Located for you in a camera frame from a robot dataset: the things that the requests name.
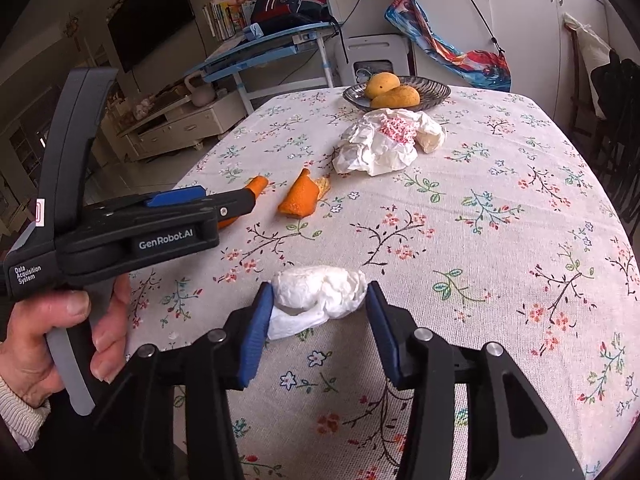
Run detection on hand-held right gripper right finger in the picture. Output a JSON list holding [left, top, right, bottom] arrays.
[[365, 280, 586, 480]]

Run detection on pink kettlebell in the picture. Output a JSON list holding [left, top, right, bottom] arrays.
[[183, 72, 217, 108]]

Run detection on round yellow mango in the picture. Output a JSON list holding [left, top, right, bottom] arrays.
[[363, 72, 397, 100]]

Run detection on long yellow mango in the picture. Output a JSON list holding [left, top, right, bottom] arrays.
[[369, 85, 420, 110]]

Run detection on black television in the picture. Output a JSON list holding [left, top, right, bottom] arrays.
[[107, 0, 196, 74]]

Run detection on white television stand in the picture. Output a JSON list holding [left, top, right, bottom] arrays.
[[117, 90, 254, 162]]

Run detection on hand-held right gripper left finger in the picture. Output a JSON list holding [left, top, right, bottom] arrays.
[[92, 282, 276, 480]]

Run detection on person's left forearm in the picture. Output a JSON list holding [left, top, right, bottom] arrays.
[[0, 374, 52, 454]]

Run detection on row of books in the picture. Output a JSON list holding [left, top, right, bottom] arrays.
[[202, 0, 256, 41]]

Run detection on white cloth bag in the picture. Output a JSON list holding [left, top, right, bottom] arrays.
[[562, 12, 614, 106]]

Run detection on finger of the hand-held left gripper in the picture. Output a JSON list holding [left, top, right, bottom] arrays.
[[144, 185, 208, 209], [199, 187, 258, 223]]

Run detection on white air purifier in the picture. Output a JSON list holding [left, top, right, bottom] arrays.
[[344, 33, 412, 89]]

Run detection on white paper with pink print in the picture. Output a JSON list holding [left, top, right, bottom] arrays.
[[332, 108, 447, 177]]

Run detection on white tissue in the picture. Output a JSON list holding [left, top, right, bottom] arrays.
[[267, 264, 369, 342]]

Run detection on person's left hand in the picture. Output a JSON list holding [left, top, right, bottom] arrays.
[[0, 276, 133, 404]]

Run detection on black folded chairs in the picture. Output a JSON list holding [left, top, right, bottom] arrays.
[[589, 48, 640, 222]]

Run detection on white cabinet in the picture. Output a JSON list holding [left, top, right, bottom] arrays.
[[392, 0, 626, 126]]

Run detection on blue study desk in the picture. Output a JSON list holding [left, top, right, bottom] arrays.
[[189, 18, 341, 104]]

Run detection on orange peel piece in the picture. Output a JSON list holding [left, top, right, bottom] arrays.
[[278, 168, 332, 220], [217, 175, 271, 231]]

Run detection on grey glass bowl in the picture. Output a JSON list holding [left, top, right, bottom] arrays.
[[342, 75, 452, 112]]

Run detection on dark striped backpack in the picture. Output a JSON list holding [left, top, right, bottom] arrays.
[[249, 0, 334, 29]]

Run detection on floral tablecloth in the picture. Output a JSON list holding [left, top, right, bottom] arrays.
[[117, 84, 640, 480]]

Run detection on colourful drawstring bag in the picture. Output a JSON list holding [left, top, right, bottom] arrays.
[[383, 0, 512, 92]]

